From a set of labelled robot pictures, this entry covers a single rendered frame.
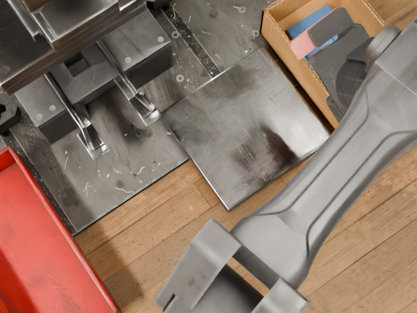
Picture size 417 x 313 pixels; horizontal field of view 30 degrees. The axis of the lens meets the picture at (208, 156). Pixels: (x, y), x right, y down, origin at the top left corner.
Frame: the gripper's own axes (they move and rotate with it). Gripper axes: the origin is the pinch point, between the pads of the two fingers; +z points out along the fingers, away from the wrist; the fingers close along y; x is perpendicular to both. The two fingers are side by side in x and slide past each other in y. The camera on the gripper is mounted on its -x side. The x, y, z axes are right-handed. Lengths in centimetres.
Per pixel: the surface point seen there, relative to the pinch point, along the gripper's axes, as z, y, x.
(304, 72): 13.6, -3.3, -2.8
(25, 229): 19.8, 0.7, 38.0
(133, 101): 15.0, 6.8, 17.4
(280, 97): 16.0, -4.8, 1.0
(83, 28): 0.6, 19.4, 18.7
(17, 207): 21.5, 3.3, 37.1
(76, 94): 17.5, 11.3, 22.5
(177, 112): 19.2, 1.1, 13.1
